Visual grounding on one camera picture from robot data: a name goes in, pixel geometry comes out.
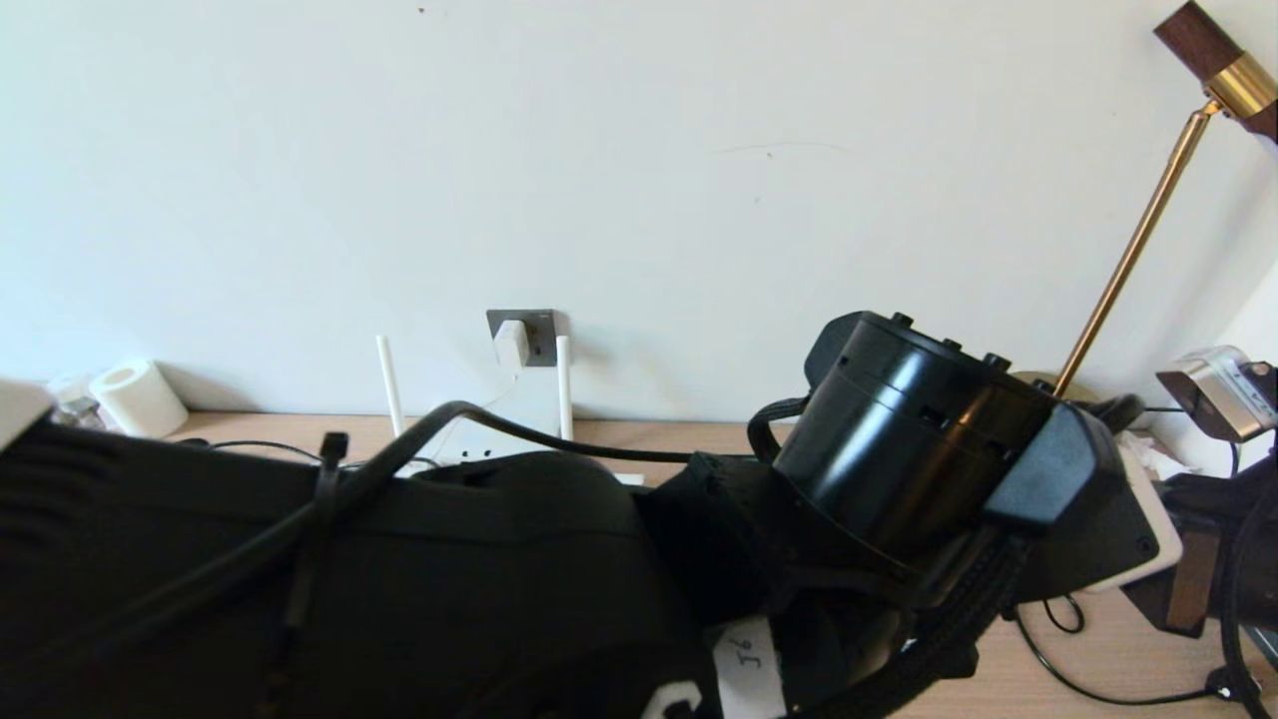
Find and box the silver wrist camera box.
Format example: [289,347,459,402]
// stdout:
[1083,439,1184,595]
[1156,346,1278,443]

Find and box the white toilet paper roll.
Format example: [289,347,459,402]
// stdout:
[90,359,189,440]

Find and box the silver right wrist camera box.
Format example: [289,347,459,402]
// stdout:
[1156,346,1278,443]

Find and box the black ethernet cable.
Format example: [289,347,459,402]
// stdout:
[200,439,440,470]

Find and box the black clip on lamp base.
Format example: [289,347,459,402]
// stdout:
[1083,395,1144,430]

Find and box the crumpled white tissue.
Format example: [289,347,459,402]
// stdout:
[1128,439,1179,480]

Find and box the grey wall socket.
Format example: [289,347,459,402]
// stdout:
[487,310,556,368]

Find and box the brass desk lamp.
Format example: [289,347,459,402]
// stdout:
[1008,0,1278,400]

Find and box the white router with antennas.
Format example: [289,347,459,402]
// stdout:
[375,336,645,487]

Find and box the black lamp power cord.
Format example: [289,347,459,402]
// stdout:
[1008,594,1261,706]

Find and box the small clear container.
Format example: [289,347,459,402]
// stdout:
[44,374,101,425]

